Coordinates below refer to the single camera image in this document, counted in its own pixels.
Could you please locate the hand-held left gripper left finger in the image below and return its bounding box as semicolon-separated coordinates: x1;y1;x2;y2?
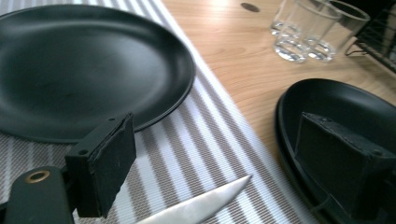
64;112;137;218

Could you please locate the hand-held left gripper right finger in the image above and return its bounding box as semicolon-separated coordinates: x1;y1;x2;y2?
293;111;396;220

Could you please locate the black round plate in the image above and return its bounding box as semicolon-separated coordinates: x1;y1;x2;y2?
0;3;197;145
275;77;396;224

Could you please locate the silver table knife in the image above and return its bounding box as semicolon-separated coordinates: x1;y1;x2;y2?
134;175;254;224

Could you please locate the black wire cutlery basket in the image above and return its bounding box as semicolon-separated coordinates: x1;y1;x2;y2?
345;0;396;74

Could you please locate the clear drinking glass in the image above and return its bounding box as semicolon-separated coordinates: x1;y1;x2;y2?
273;0;344;63
306;0;372;63
270;0;300;36

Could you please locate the grey white striped placemat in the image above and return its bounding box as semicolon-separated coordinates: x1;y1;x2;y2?
0;0;321;224

